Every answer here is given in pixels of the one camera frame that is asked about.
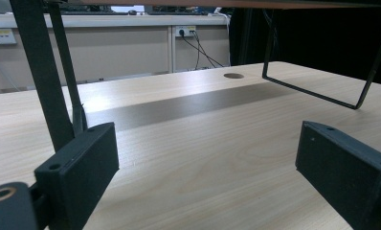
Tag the grey office partition desk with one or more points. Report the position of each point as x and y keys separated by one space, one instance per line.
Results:
x=121 y=54

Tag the black metal rack wooden shelf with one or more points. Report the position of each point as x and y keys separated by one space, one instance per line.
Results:
x=41 y=80

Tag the beige labelled socket panel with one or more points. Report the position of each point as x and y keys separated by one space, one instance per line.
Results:
x=2 y=36

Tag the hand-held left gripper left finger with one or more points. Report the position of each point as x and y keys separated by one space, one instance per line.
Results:
x=83 y=172

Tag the black curtain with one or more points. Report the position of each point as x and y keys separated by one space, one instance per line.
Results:
x=319 y=41

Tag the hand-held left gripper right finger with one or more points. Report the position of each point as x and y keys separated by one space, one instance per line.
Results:
x=345 y=172

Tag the white wall power outlet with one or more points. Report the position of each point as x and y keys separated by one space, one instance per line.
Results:
x=185 y=31

